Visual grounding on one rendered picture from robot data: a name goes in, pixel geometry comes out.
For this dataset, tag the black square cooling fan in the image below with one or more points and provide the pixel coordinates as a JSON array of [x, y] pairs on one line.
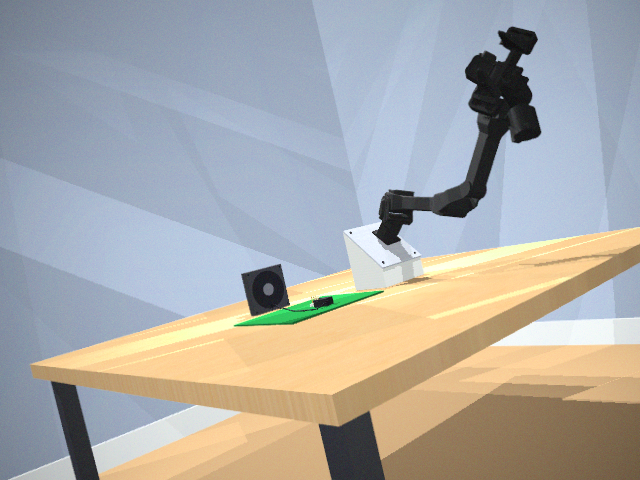
[[265, 287]]

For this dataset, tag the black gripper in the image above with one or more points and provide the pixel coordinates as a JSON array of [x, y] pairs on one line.
[[506, 79]]

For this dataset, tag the black fan cable with plug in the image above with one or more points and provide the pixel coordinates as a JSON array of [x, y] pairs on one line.
[[325, 301]]

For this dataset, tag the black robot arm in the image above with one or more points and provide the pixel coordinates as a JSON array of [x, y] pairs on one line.
[[518, 116]]

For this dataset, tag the green circuit board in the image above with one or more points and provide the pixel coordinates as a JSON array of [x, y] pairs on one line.
[[286, 317]]

